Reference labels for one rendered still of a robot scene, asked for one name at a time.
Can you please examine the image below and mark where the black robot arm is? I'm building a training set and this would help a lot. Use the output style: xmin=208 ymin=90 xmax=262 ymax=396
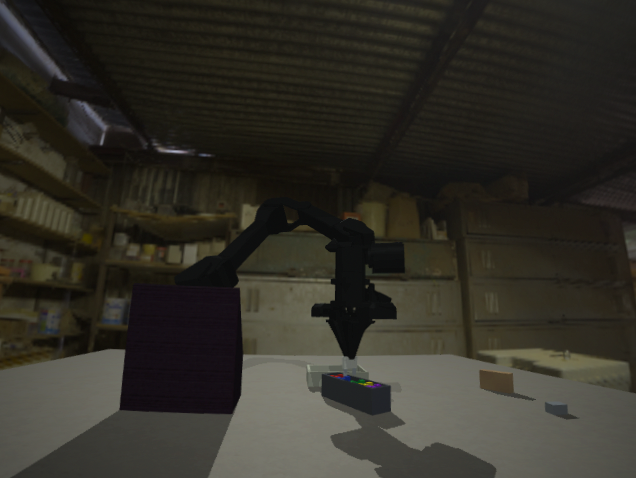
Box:
xmin=175 ymin=197 xmax=405 ymax=287

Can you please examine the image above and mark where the tan rectangular block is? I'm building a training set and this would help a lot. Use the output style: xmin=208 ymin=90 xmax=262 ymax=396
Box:
xmin=479 ymin=369 xmax=514 ymax=394

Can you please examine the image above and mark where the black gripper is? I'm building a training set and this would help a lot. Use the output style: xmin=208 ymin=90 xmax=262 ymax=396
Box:
xmin=311 ymin=272 xmax=397 ymax=360

